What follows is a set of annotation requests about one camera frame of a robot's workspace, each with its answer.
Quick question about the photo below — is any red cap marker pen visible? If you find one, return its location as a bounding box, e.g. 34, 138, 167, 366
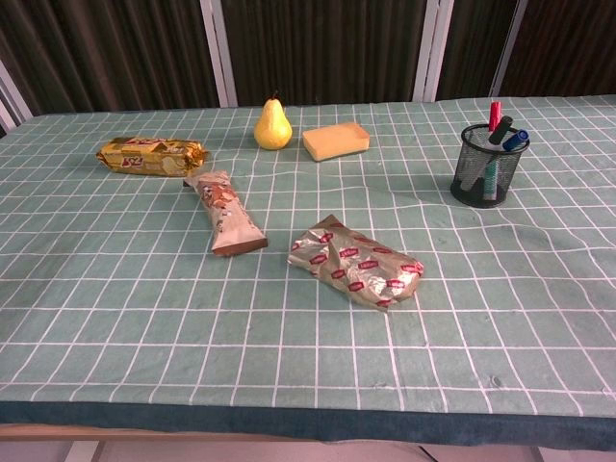
459, 100, 504, 193

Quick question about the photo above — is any yellow sponge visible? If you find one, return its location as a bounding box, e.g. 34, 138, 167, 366
301, 121, 371, 164

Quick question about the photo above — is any silver red-label snack bag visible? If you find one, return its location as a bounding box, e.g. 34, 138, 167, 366
287, 214, 425, 314

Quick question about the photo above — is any green checkered tablecloth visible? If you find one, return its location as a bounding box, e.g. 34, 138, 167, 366
0, 93, 616, 452

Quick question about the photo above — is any yellow pear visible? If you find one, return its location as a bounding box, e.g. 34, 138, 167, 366
253, 90, 294, 151

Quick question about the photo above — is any gold biscuit packet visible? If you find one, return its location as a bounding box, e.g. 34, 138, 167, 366
95, 136, 211, 178

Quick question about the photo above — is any blue marker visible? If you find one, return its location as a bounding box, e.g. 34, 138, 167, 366
501, 128, 529, 152

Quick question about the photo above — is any black mesh pen holder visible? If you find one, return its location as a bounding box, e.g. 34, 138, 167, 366
449, 123, 531, 209

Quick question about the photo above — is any beige cartoon snack packet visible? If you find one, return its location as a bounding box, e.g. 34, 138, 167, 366
183, 169, 269, 256

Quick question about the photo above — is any white screen frame post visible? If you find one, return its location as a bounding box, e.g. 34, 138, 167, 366
199, 0, 239, 109
487, 0, 528, 99
413, 0, 454, 103
0, 60, 34, 139

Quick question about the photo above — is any black marker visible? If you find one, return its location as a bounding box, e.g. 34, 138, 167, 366
481, 115, 514, 201

